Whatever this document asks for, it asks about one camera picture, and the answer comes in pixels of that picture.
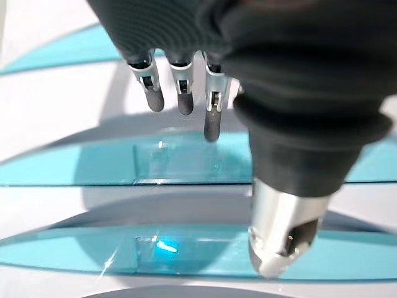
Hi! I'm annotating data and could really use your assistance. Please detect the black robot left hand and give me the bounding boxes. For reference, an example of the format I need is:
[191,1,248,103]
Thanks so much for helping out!
[86,0,397,279]

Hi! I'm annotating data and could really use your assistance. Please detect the white drawer blue handle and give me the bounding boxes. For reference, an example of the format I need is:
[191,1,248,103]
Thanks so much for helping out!
[0,0,131,77]
[0,279,397,298]
[0,185,397,283]

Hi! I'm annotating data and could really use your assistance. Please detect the white medical cart blue drawers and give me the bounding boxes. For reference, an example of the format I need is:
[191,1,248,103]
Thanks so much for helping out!
[0,58,397,187]

